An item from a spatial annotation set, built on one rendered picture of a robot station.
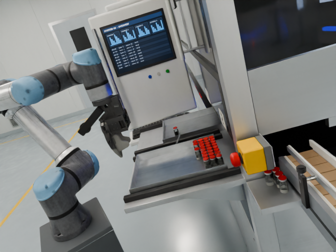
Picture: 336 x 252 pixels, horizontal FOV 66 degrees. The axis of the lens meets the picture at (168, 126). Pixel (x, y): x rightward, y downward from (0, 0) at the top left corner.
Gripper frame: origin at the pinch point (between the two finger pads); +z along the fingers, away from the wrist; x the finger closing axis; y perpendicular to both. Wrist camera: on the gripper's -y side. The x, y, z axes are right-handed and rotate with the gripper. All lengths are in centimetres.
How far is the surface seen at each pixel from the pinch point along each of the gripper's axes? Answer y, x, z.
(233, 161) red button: 35.0, -19.2, 2.8
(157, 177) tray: 9.5, 2.9, 14.6
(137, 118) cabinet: -7, 87, 16
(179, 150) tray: 19.0, 20.0, 14.5
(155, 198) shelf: 9.0, -8.9, 14.9
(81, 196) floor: -107, 154, 103
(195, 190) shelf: 22.3, -10.1, 14.9
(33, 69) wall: -295, 544, -32
